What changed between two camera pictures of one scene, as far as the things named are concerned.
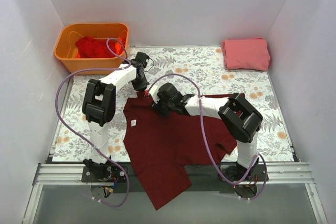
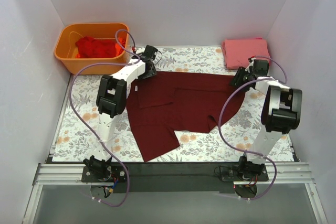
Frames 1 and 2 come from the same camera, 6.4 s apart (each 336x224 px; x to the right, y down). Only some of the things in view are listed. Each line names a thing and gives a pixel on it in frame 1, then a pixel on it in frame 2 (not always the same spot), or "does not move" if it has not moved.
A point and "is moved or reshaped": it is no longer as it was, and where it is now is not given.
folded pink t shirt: [246, 54] does not move
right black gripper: [161, 107] to [240, 78]
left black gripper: [140, 85] to [149, 72]
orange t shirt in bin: [119, 46] does not move
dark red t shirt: [161, 146] is moved or reshaped
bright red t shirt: [88, 47] does not move
